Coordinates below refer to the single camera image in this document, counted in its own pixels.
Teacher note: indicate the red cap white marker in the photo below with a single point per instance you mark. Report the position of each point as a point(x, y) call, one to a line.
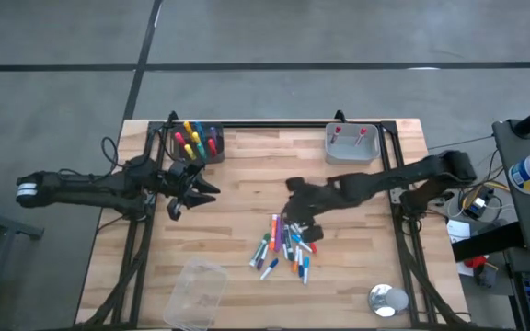
point(313, 248)

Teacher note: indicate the clear plastic bin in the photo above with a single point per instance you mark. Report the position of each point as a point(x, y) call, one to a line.
point(196, 296)

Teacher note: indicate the dark grey plastic bin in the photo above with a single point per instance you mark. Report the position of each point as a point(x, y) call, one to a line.
point(219, 158)

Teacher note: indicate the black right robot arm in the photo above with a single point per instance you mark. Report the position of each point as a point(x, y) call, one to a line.
point(407, 177)

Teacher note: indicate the black desk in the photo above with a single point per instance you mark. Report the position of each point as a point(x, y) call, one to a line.
point(522, 216)

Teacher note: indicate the white paper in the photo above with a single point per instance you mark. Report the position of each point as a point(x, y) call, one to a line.
point(457, 230)

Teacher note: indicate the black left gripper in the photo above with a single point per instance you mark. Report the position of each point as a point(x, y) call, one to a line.
point(182, 188)

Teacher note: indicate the red Expo dry-erase marker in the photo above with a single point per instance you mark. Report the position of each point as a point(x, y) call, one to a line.
point(212, 147)
point(336, 134)
point(360, 136)

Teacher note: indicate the red object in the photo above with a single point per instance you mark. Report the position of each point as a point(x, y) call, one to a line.
point(475, 262)

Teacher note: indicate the orange cap white marker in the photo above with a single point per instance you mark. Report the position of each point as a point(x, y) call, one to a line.
point(295, 262)

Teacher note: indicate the teal Sharpie highlighter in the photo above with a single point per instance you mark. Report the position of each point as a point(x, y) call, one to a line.
point(201, 151)

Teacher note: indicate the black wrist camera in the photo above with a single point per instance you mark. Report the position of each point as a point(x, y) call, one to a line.
point(178, 171)

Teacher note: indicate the pink Sharpie highlighter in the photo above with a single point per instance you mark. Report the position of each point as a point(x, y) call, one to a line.
point(180, 139)

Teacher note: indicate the yellow Sharpie highlighter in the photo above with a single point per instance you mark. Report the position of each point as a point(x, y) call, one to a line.
point(188, 128)
point(196, 138)
point(189, 151)

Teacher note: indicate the purple Sharpie highlighter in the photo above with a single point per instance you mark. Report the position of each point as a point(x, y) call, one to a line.
point(213, 133)
point(279, 234)

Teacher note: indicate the orange Expo dry-erase marker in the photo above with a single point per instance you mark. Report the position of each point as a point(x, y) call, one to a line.
point(273, 232)

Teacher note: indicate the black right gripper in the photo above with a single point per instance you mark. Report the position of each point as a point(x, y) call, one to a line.
point(315, 200)

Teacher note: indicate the light grey plastic bin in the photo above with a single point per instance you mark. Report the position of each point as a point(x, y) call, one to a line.
point(352, 154)

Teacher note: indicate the blue Sharpie highlighter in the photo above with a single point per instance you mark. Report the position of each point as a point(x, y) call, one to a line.
point(199, 128)

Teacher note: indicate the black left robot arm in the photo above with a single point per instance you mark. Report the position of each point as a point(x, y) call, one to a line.
point(85, 188)

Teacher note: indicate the green Expo dry-erase marker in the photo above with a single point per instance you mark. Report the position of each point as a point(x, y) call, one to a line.
point(290, 248)
point(259, 250)

